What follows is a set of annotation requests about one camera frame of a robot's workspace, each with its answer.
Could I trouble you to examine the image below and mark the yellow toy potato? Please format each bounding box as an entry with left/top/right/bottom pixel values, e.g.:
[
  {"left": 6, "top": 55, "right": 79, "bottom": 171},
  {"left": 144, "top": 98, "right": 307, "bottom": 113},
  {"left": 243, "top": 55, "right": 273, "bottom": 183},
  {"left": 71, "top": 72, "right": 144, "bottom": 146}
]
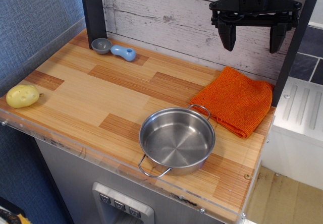
[{"left": 6, "top": 84, "right": 40, "bottom": 108}]

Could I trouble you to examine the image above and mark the stainless steel pot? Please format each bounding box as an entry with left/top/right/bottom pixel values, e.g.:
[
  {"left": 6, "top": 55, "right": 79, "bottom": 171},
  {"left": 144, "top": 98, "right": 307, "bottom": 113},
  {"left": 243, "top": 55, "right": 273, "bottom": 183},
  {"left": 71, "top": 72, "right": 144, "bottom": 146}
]
[{"left": 139, "top": 105, "right": 216, "bottom": 179}]

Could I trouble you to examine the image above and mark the dark vertical post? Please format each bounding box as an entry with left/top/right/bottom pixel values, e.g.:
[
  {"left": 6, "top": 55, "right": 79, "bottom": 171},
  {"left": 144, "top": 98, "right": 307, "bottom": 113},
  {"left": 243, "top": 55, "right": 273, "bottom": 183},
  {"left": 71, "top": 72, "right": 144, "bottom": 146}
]
[
  {"left": 272, "top": 0, "right": 317, "bottom": 107},
  {"left": 82, "top": 0, "right": 106, "bottom": 49}
]

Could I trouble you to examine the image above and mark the grey toy fridge cabinet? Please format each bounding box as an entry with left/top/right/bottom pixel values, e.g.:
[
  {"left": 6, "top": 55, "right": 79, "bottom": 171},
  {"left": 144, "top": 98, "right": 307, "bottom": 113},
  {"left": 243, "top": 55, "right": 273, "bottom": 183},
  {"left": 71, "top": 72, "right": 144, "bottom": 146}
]
[{"left": 36, "top": 139, "right": 241, "bottom": 223}]

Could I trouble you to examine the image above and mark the silver dispenser panel with buttons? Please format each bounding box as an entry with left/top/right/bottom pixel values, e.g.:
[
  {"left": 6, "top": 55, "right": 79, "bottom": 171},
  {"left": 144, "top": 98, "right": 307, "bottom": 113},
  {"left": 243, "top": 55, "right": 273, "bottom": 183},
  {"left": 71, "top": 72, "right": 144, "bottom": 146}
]
[{"left": 92, "top": 182, "right": 155, "bottom": 223}]

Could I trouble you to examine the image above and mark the orange knitted towel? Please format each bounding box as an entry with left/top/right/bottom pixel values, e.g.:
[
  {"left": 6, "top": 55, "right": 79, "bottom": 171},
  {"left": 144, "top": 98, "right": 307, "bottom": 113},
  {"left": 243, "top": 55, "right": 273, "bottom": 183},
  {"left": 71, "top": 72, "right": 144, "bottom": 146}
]
[{"left": 190, "top": 67, "right": 274, "bottom": 138}]

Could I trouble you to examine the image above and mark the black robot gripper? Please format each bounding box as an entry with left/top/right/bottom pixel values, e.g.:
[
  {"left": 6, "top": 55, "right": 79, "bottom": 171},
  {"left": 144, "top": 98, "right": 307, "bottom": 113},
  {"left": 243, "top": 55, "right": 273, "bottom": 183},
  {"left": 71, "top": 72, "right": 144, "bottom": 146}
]
[{"left": 209, "top": 0, "right": 302, "bottom": 53}]

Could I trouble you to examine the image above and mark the dark right vertical post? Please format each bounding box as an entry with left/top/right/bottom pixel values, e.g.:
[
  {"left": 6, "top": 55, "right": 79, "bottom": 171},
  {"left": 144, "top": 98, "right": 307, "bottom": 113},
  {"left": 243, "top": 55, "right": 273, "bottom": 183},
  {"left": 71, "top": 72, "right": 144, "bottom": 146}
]
[{"left": 272, "top": 0, "right": 317, "bottom": 107}]

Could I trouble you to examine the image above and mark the clear acrylic table edge guard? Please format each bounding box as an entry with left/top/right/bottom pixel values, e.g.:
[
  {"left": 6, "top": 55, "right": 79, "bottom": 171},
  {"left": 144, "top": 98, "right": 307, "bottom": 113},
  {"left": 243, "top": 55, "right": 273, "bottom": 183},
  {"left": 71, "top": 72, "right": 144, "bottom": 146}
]
[{"left": 1, "top": 107, "right": 274, "bottom": 223}]

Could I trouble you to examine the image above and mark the yellow and black corner object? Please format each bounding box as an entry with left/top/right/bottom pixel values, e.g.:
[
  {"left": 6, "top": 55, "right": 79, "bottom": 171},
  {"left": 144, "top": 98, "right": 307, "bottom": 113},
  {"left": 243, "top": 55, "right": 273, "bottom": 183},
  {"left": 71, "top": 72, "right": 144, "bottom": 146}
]
[{"left": 1, "top": 204, "right": 32, "bottom": 224}]

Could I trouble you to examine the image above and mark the dark left vertical post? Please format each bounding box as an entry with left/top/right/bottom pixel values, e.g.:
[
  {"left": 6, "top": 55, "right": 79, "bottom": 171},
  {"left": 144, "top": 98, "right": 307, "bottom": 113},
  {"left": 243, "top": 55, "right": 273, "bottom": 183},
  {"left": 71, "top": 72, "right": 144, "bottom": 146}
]
[{"left": 82, "top": 0, "right": 106, "bottom": 49}]

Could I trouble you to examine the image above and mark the grey and blue toy scoop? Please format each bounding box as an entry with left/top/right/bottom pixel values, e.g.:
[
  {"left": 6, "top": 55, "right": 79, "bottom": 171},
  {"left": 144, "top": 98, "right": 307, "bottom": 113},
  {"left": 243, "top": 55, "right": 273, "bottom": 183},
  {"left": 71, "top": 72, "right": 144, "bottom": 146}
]
[{"left": 91, "top": 38, "right": 136, "bottom": 62}]

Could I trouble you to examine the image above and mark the white ribbed side appliance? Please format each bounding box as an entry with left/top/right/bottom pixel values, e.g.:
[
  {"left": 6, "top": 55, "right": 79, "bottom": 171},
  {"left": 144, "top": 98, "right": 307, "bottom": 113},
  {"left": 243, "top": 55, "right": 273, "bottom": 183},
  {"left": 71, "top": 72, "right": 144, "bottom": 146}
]
[{"left": 261, "top": 77, "right": 322, "bottom": 189}]

